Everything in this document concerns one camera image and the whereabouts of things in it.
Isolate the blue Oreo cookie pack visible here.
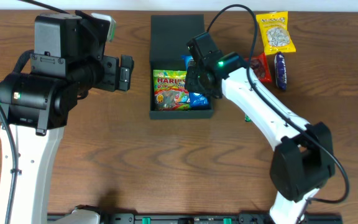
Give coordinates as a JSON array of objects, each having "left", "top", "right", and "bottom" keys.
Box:
[{"left": 181, "top": 55, "right": 209, "bottom": 110}]

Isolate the green Haribo gummy bag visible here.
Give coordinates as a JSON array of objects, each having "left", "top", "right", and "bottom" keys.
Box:
[{"left": 153, "top": 70, "right": 191, "bottom": 111}]

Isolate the black cardboard box with lid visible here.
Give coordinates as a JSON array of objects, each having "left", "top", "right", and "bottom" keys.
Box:
[{"left": 149, "top": 14, "right": 214, "bottom": 120}]

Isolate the red Hacks candy bag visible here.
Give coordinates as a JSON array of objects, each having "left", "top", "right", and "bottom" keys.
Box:
[{"left": 250, "top": 53, "right": 272, "bottom": 83}]

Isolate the yellow candy bag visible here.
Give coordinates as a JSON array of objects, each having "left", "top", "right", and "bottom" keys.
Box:
[{"left": 256, "top": 11, "right": 296, "bottom": 55}]

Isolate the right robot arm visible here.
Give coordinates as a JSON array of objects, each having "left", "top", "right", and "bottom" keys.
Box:
[{"left": 185, "top": 32, "right": 335, "bottom": 223}]

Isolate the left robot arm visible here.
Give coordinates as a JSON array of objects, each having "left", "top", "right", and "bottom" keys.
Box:
[{"left": 0, "top": 11, "right": 134, "bottom": 223}]

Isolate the KitKat Milo bar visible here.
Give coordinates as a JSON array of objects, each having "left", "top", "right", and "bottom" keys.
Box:
[{"left": 245, "top": 115, "right": 252, "bottom": 122}]

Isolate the dark blue chocolate bar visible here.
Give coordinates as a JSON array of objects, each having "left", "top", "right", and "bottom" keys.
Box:
[{"left": 274, "top": 52, "right": 287, "bottom": 91}]

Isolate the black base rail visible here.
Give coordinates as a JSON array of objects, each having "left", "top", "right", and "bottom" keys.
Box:
[{"left": 47, "top": 212, "right": 344, "bottom": 224}]

